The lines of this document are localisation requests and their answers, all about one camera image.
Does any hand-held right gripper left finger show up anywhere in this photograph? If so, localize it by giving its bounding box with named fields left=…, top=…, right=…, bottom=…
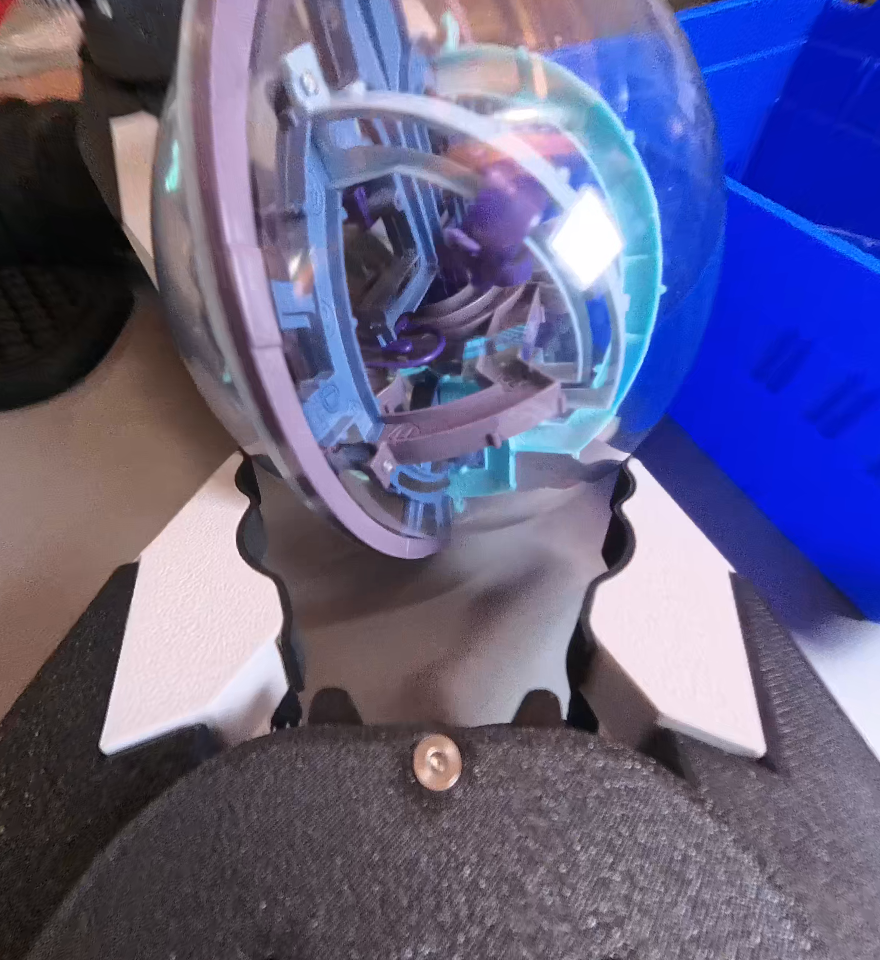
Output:
left=98, top=450, right=310, bottom=757

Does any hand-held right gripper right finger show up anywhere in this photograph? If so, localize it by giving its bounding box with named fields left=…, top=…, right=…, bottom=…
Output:
left=566, top=458, right=771, bottom=760

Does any clear plastic maze ball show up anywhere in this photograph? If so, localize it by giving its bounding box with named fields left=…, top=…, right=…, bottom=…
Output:
left=151, top=0, right=727, bottom=562

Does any blue plastic bin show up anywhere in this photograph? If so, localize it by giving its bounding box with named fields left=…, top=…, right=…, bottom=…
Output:
left=620, top=0, right=880, bottom=625

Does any black mesh cushion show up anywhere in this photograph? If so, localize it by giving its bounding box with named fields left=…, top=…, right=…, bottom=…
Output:
left=0, top=261, right=136, bottom=417

